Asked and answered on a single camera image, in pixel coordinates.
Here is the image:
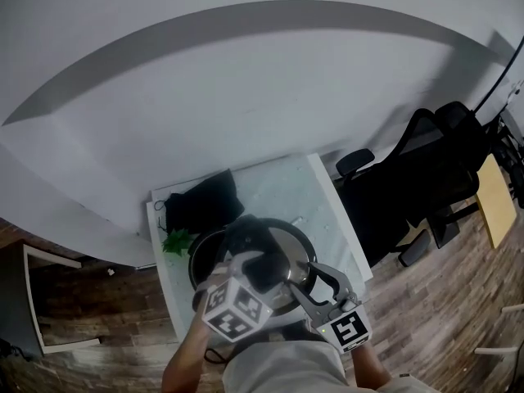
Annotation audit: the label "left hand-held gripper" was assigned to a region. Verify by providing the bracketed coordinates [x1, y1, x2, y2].
[200, 250, 291, 344]

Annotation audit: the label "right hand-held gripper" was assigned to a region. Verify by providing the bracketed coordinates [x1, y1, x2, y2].
[288, 261, 373, 355]

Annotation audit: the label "metal pot lid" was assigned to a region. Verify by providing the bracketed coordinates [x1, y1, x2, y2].
[204, 215, 318, 319]

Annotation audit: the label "person's left forearm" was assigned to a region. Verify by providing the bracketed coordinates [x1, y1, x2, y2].
[160, 316, 213, 393]

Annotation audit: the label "person's right forearm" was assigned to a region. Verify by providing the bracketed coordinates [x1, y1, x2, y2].
[351, 343, 393, 393]

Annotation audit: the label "person's dark trousers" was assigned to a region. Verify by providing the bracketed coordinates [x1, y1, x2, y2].
[280, 320, 314, 342]

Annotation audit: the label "person's white shirt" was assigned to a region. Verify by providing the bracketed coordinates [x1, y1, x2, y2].
[223, 339, 440, 393]

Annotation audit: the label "small green plant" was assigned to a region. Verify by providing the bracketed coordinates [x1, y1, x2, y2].
[160, 228, 196, 258]

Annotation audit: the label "white table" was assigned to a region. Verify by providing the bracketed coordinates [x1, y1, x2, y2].
[146, 151, 374, 342]

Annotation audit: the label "large black office chair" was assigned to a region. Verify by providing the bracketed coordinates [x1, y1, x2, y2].
[335, 101, 493, 269]

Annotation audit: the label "light wooden table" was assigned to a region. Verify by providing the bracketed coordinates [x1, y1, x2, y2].
[475, 153, 518, 251]

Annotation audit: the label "whiteboard on black stand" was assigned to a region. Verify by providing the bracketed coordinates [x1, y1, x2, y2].
[473, 34, 524, 115]

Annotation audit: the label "black cord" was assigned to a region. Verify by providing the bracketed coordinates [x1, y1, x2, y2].
[203, 347, 231, 364]

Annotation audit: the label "black drawstring bag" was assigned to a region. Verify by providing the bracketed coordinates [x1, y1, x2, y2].
[154, 169, 246, 235]

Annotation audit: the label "white frame shelf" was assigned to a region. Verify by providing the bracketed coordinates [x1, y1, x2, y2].
[0, 242, 102, 356]

